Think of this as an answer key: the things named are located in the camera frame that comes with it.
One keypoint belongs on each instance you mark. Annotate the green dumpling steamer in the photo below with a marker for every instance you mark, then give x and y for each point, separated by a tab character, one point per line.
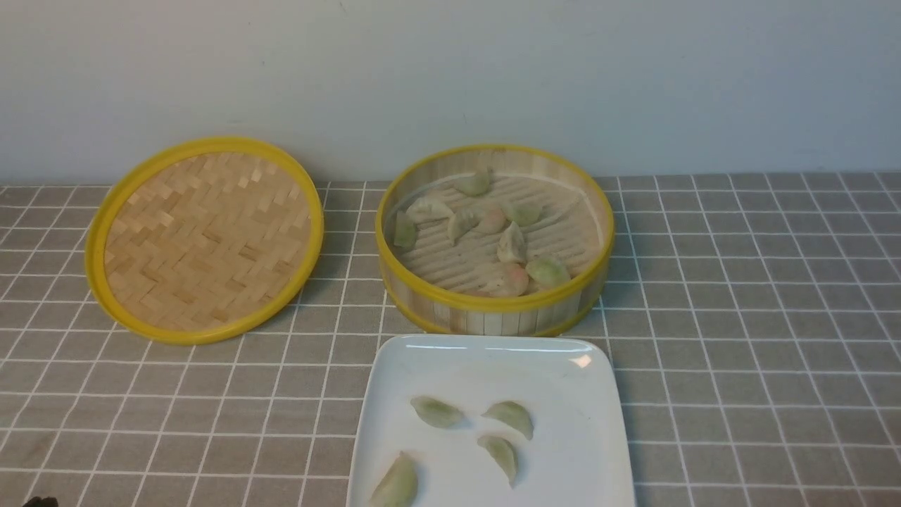
522	214
548	272
404	231
476	184

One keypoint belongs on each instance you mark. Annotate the green dumpling on plate left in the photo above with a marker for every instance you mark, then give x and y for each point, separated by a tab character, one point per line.
437	413

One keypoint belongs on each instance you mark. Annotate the green dumpling on plate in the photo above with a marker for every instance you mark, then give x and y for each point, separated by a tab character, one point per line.
437	413
504	454
514	415

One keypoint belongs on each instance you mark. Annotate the white square ceramic plate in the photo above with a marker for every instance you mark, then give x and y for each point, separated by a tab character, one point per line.
578	456

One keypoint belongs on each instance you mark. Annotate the green dumpling on plate right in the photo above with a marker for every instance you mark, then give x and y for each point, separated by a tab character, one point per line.
514	415

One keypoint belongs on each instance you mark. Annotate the green dumpling on plate centre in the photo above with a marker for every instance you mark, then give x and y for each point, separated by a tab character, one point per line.
504	454

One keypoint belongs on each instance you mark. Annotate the green dumpling plate bottom left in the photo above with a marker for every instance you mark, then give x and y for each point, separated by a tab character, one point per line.
400	484

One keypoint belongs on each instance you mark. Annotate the pale dumpling steamer centre left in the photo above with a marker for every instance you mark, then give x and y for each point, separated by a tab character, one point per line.
461	222

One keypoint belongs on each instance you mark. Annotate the yellow rimmed bamboo steamer basket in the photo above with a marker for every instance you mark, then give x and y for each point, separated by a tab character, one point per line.
437	286

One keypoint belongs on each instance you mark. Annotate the pink dumpling steamer centre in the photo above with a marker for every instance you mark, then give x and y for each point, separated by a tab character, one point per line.
490	219

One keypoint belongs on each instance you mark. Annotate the pink dumpling steamer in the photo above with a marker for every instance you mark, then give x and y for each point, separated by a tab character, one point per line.
490	219
506	280

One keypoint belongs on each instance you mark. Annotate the pink dumpling steamer front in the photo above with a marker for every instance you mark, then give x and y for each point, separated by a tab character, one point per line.
506	280

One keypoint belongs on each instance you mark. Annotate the green dumpling steamer top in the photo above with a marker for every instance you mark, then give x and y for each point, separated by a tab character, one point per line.
476	184

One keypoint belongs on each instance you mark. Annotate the yellow rimmed bamboo steamer lid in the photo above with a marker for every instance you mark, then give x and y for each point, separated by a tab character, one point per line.
205	240

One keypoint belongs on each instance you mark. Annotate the dark object bottom left corner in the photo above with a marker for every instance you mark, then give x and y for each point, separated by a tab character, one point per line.
38	501

